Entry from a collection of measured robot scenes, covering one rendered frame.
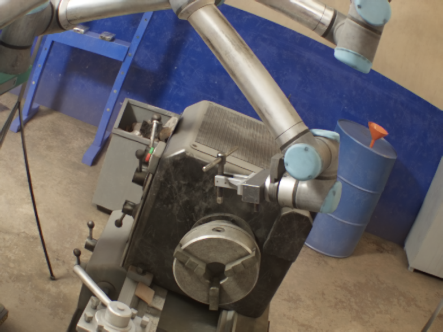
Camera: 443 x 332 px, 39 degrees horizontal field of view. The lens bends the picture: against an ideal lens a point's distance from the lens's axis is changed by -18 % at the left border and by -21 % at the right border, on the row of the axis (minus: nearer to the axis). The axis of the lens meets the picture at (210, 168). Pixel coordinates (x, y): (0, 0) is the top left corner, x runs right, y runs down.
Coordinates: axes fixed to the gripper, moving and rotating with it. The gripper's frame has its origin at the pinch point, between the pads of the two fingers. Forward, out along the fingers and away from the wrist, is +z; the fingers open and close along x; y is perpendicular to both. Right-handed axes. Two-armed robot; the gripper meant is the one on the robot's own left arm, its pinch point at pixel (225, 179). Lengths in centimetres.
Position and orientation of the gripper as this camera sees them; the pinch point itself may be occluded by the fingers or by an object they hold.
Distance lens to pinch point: 204.0
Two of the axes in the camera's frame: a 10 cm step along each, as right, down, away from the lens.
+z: -8.8, -1.5, 4.5
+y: 0.1, 9.4, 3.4
